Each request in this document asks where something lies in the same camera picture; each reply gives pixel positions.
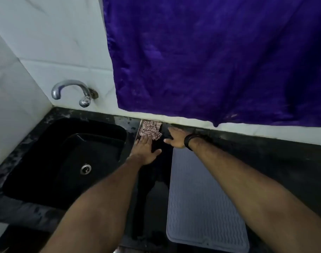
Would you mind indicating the person's right hand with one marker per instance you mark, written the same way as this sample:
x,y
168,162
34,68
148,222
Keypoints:
x,y
177,138

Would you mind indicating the checkered pink cleaning cloth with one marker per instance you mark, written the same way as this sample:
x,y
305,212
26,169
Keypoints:
x,y
149,129

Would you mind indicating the black thread wristband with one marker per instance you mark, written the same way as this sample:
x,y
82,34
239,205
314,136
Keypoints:
x,y
189,140

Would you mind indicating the grey ribbed silicone mat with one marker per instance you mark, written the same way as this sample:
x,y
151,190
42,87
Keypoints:
x,y
200,208

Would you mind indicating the metal sink drain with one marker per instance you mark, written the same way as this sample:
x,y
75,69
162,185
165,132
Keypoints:
x,y
86,169

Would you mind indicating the person's left forearm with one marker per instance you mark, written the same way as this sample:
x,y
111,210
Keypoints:
x,y
97,213

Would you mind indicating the person's left hand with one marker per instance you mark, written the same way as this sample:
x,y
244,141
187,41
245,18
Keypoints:
x,y
143,151

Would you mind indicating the purple hanging cloth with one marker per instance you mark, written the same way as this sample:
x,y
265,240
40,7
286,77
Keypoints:
x,y
215,57

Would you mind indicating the chrome wall faucet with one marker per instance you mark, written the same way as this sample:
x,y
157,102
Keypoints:
x,y
70,83

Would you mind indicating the person's right forearm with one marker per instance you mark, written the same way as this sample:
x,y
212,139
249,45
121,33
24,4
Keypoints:
x,y
255,197

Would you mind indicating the black sink basin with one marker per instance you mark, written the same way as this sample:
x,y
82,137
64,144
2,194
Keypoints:
x,y
57,168

